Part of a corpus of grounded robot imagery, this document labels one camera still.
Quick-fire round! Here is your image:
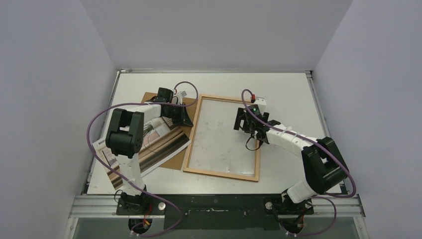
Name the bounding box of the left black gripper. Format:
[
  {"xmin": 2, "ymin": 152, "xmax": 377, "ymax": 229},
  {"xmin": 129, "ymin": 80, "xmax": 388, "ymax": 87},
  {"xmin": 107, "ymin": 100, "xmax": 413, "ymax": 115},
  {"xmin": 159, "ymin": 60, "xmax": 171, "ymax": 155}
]
[{"xmin": 164, "ymin": 103, "xmax": 194, "ymax": 127}]

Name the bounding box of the printed plant photo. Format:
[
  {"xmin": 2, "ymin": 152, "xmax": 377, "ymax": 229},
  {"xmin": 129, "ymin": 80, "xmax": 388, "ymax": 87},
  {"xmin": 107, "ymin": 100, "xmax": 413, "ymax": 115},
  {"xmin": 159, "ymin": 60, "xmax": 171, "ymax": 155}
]
[{"xmin": 93, "ymin": 118, "xmax": 191, "ymax": 190}]

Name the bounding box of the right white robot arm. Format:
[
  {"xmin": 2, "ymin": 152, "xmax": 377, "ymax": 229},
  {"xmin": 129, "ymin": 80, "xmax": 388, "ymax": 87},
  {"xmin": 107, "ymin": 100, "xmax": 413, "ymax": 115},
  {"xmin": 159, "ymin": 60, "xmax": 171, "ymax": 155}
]
[{"xmin": 233, "ymin": 105, "xmax": 350, "ymax": 214}]

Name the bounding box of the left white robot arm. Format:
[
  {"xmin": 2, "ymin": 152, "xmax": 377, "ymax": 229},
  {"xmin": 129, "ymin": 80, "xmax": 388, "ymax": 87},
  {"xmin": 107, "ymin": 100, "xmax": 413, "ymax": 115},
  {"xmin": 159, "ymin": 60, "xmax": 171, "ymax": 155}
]
[{"xmin": 105, "ymin": 88, "xmax": 193, "ymax": 215}]

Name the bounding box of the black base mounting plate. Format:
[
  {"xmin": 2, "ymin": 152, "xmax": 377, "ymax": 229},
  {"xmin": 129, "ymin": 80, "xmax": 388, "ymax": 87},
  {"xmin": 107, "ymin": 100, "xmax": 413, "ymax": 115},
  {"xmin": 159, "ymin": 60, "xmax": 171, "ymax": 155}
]
[{"xmin": 116, "ymin": 194, "xmax": 314, "ymax": 231}]

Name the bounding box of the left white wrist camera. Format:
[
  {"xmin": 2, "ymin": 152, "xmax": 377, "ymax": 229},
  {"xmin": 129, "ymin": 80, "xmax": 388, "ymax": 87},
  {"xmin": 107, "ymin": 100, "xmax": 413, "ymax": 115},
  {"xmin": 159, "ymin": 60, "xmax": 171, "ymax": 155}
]
[{"xmin": 171, "ymin": 90, "xmax": 187, "ymax": 105}]

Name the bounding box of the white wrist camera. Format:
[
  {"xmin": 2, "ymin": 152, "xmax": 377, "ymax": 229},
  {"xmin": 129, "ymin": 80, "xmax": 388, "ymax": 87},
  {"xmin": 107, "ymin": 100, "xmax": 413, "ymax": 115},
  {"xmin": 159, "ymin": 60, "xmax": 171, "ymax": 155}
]
[
  {"xmin": 171, "ymin": 90, "xmax": 187, "ymax": 105},
  {"xmin": 251, "ymin": 96, "xmax": 267, "ymax": 107}
]

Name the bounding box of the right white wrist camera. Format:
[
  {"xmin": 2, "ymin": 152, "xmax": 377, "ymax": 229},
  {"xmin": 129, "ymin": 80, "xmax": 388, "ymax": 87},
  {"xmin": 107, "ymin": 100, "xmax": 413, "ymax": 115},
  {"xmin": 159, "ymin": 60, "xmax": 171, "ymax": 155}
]
[{"xmin": 251, "ymin": 96, "xmax": 267, "ymax": 107}]

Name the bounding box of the wooden picture frame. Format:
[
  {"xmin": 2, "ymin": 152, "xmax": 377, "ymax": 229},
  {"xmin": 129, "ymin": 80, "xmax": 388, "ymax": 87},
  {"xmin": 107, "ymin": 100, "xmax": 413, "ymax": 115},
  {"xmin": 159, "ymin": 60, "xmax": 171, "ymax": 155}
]
[{"xmin": 182, "ymin": 94, "xmax": 261, "ymax": 183}]

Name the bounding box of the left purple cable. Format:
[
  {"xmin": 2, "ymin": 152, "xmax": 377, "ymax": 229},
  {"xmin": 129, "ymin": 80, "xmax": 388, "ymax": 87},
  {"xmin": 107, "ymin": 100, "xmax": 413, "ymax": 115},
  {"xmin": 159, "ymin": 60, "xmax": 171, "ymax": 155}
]
[{"xmin": 86, "ymin": 81, "xmax": 200, "ymax": 238}]

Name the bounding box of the purple cable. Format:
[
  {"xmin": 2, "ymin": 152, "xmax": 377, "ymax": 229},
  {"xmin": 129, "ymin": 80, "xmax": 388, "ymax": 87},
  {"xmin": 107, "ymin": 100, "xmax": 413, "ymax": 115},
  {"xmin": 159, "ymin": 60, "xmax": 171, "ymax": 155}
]
[
  {"xmin": 241, "ymin": 89, "xmax": 358, "ymax": 238},
  {"xmin": 86, "ymin": 81, "xmax": 200, "ymax": 238}
]

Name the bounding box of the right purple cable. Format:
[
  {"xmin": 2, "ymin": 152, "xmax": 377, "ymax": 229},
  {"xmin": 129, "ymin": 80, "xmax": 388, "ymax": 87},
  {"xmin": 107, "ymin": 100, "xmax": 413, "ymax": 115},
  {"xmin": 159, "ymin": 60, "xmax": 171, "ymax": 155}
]
[{"xmin": 241, "ymin": 89, "xmax": 358, "ymax": 238}]

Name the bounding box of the aluminium rail front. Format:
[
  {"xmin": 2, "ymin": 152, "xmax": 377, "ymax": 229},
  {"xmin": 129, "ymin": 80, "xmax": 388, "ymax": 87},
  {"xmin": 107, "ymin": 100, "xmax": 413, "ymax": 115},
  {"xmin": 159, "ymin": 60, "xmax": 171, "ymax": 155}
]
[{"xmin": 69, "ymin": 195, "xmax": 365, "ymax": 219}]

